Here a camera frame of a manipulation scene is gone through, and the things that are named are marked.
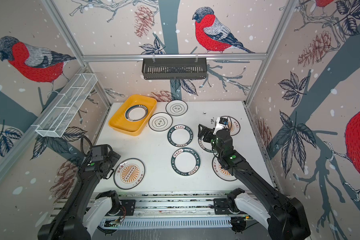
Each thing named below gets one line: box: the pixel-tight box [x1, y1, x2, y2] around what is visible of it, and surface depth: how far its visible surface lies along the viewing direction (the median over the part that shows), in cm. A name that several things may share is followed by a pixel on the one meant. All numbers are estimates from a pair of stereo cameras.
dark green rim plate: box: [124, 104, 149, 122], surface depth 117 cm
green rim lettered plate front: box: [170, 147, 201, 177], surface depth 90 cm
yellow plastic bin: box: [108, 94, 157, 136], surface depth 116 cm
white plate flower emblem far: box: [165, 99, 189, 116], surface depth 120 cm
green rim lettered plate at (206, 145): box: [198, 137, 216, 153], surface depth 95 cm
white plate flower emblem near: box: [148, 112, 173, 132], surface depth 112 cm
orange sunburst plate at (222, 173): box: [212, 155, 238, 182], surface depth 87 cm
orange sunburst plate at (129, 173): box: [113, 158, 146, 190], surface depth 86 cm
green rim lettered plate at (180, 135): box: [167, 124, 194, 147], surface depth 103 cm
